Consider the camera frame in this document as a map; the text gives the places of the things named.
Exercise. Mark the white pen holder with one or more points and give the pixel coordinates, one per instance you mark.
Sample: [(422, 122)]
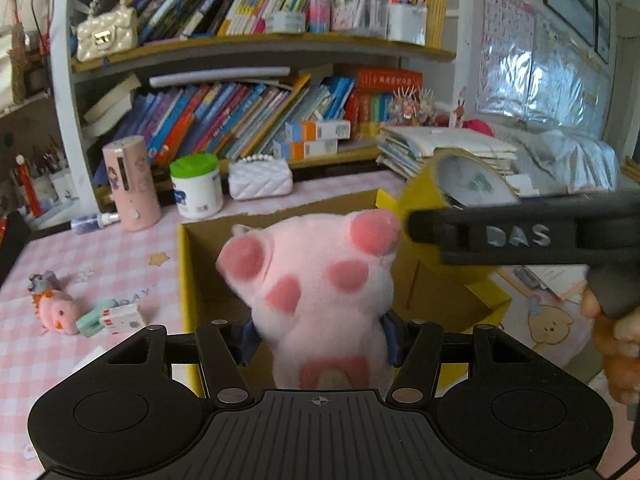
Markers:
[(407, 25)]

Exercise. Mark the black electric piano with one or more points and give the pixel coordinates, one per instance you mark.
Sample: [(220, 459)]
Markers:
[(10, 245)]

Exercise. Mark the small spray bottle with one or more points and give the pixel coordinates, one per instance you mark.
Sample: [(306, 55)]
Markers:
[(92, 222)]

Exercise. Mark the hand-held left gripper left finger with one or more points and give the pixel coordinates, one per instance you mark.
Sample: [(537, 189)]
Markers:
[(248, 342)]

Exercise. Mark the white paper roll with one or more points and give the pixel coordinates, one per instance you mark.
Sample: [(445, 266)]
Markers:
[(220, 76)]

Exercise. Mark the clear plastic bag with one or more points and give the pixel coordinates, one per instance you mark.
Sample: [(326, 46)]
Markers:
[(575, 160)]

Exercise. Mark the orange blue white carton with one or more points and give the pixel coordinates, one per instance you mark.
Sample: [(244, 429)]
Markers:
[(305, 150), (317, 131)]

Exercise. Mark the person's right hand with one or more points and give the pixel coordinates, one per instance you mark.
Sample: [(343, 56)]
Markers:
[(622, 332)]

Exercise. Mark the grey small toy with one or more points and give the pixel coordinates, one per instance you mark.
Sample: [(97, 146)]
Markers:
[(42, 282)]

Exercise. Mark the white small box red label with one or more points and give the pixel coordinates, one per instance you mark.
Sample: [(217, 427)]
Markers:
[(122, 317)]

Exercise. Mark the white quilted purse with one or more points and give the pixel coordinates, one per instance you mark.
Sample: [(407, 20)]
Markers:
[(260, 180)]

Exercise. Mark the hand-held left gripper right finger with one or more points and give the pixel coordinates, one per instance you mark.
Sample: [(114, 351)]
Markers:
[(392, 342)]

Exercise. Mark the pink humidifier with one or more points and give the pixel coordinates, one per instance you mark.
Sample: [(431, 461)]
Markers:
[(131, 185)]

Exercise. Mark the pink chick plush toy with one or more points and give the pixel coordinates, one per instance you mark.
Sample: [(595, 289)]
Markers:
[(59, 312)]

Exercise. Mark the pink round object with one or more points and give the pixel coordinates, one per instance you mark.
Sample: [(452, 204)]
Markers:
[(477, 127)]

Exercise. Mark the white wooden bookshelf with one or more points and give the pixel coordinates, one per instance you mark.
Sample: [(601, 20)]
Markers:
[(64, 85)]

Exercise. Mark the white round container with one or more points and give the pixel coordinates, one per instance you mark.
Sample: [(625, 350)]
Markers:
[(285, 22)]

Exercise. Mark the pink pen holder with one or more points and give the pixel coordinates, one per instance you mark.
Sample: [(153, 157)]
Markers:
[(350, 17)]

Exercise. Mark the pink checkered table mat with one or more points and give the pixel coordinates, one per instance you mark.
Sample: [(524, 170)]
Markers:
[(50, 360)]

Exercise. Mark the stack of thin books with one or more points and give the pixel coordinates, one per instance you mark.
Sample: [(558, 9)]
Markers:
[(430, 147)]

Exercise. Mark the yellow cardboard box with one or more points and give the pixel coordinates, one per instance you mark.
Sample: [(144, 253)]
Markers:
[(210, 270)]

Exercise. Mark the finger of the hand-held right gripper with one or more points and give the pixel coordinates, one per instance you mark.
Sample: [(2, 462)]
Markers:
[(437, 227)]

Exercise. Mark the row of slanted colourful books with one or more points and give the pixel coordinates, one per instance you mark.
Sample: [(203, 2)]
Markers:
[(210, 120)]

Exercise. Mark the alphabet wall poster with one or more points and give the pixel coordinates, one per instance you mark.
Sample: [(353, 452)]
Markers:
[(510, 60)]

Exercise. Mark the colourful spiky ornament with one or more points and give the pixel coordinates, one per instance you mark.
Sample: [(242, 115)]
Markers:
[(412, 107)]

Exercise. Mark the red doll ornament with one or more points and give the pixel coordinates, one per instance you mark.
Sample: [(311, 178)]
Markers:
[(26, 185)]

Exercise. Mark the red thick book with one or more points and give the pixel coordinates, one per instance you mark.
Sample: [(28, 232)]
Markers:
[(387, 81)]

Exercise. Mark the brown hanging ornament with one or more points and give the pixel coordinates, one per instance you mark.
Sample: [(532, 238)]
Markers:
[(20, 50)]

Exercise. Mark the beige thick book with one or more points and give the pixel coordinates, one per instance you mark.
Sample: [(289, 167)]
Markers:
[(115, 97), (102, 126)]

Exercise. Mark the small white green packets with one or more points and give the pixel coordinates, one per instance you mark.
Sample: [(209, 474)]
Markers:
[(95, 319)]

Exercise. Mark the white tub green lid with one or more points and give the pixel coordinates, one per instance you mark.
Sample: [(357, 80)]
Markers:
[(196, 190)]

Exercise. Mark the pastel spray can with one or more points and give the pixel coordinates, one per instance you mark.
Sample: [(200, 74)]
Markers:
[(321, 5)]

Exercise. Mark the pink plush pig toy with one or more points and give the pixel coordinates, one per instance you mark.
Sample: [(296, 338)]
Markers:
[(310, 310)]

